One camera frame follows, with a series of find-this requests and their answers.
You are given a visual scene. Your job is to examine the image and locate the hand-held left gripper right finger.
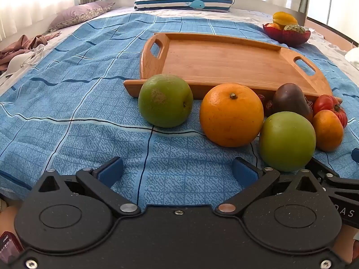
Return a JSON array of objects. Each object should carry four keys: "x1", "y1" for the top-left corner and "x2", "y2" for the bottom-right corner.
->
[{"x1": 215, "y1": 157, "x2": 323, "y2": 217}]

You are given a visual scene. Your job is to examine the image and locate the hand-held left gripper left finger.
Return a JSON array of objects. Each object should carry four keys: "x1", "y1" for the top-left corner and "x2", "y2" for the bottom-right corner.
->
[{"x1": 37, "y1": 157, "x2": 141, "y2": 218}]

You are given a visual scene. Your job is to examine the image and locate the small orange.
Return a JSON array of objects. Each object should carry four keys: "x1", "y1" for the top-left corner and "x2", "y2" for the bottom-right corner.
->
[{"x1": 312, "y1": 110, "x2": 344, "y2": 152}]

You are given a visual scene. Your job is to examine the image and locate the smooth green apple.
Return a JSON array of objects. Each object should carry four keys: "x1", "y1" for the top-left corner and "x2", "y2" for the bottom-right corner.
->
[{"x1": 258, "y1": 111, "x2": 317, "y2": 173}]

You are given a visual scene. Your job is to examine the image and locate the large orange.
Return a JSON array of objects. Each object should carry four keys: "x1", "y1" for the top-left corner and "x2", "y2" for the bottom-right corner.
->
[{"x1": 200, "y1": 83, "x2": 265, "y2": 148}]

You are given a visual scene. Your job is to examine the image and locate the ribbed red tomato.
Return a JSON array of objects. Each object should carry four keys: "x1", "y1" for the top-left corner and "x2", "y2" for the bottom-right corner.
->
[{"x1": 313, "y1": 95, "x2": 348, "y2": 129}]

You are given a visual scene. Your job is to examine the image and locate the dark purple fruit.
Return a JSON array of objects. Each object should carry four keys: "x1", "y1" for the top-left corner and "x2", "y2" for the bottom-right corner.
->
[{"x1": 273, "y1": 82, "x2": 314, "y2": 122}]

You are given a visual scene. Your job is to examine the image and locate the green apple with brown patch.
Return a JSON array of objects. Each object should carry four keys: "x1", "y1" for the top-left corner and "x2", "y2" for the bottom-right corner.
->
[{"x1": 138, "y1": 74, "x2": 194, "y2": 128}]

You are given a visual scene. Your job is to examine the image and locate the wooden tray with handles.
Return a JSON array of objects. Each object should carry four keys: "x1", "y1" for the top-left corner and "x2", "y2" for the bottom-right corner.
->
[{"x1": 123, "y1": 33, "x2": 343, "y2": 101}]

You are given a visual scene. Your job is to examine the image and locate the person's right hand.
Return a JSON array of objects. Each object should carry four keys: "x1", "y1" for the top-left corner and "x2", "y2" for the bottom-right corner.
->
[{"x1": 335, "y1": 226, "x2": 359, "y2": 262}]

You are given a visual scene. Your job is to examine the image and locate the blue checked blanket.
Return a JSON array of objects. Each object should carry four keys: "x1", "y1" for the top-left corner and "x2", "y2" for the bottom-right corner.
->
[{"x1": 0, "y1": 13, "x2": 359, "y2": 202}]

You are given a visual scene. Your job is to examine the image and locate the white plastic bag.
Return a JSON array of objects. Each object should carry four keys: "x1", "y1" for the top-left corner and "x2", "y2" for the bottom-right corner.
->
[{"x1": 344, "y1": 46, "x2": 359, "y2": 70}]

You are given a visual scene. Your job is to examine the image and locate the red printed packet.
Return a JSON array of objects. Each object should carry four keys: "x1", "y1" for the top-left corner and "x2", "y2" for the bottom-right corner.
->
[{"x1": 0, "y1": 231, "x2": 23, "y2": 262}]

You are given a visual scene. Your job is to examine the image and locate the red fruit bowl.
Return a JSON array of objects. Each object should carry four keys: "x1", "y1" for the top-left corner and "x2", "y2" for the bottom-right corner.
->
[{"x1": 263, "y1": 23, "x2": 312, "y2": 47}]

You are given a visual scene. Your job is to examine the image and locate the green custard apple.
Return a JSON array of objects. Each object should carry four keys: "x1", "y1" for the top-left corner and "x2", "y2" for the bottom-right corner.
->
[{"x1": 283, "y1": 25, "x2": 307, "y2": 34}]

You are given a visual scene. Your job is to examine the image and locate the white bra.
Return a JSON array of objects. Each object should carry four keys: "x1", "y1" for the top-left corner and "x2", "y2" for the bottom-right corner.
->
[{"x1": 0, "y1": 44, "x2": 47, "y2": 77}]

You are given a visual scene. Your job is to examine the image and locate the pink crumpled clothes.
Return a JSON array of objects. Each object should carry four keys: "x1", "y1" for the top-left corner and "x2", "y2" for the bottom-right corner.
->
[{"x1": 0, "y1": 32, "x2": 61, "y2": 73}]

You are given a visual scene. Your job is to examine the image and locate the yellow starfruit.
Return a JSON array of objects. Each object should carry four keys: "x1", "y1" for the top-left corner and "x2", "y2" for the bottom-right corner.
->
[{"x1": 273, "y1": 11, "x2": 298, "y2": 26}]

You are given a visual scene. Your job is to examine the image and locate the white bed sheet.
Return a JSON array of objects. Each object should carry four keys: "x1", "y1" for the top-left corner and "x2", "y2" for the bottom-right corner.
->
[{"x1": 0, "y1": 4, "x2": 359, "y2": 96}]

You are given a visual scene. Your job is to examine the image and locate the white wardrobe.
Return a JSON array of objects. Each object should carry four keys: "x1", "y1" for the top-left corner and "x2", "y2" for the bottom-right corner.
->
[{"x1": 309, "y1": 0, "x2": 359, "y2": 45}]

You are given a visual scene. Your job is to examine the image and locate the purple floral pillow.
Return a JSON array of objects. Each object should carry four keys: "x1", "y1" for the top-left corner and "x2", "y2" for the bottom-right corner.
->
[{"x1": 46, "y1": 0, "x2": 115, "y2": 33}]

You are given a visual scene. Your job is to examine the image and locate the blue striped whale pillow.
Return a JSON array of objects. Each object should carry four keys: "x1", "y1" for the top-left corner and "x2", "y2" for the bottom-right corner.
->
[{"x1": 134, "y1": 0, "x2": 235, "y2": 13}]

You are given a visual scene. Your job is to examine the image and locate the wooden bed frame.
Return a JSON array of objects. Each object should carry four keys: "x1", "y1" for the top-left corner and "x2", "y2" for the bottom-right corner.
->
[{"x1": 306, "y1": 17, "x2": 359, "y2": 49}]

